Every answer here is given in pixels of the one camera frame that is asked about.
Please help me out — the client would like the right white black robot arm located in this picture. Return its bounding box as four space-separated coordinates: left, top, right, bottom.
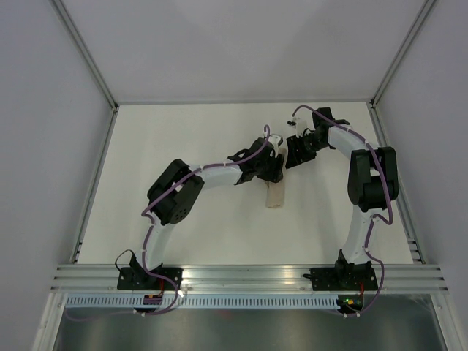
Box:
285 107 399 291

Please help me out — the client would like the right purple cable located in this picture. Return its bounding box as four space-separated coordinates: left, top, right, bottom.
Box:
292 105 394 319

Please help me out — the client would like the white slotted cable duct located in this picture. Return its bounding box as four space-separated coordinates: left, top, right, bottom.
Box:
65 293 339 310

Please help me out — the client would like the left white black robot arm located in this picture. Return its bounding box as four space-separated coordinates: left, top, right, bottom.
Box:
130 135 284 290

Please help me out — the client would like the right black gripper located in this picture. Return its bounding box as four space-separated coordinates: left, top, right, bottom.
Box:
286 132 328 169

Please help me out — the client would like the beige cloth napkin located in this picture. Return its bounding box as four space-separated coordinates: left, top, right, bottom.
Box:
265 148 287 208

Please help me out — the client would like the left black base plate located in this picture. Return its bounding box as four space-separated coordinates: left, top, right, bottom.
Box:
117 267 183 291

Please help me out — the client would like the aluminium front rail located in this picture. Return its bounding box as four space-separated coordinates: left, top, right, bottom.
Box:
49 264 448 294

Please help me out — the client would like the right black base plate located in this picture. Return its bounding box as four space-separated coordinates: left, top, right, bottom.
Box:
302 268 378 291

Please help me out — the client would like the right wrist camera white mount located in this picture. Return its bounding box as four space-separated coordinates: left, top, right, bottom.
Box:
287 116 308 137

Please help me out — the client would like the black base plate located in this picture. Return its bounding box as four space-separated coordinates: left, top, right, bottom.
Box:
117 267 183 291
302 268 378 291

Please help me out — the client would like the left aluminium frame post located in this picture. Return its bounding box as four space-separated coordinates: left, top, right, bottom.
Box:
49 0 118 112

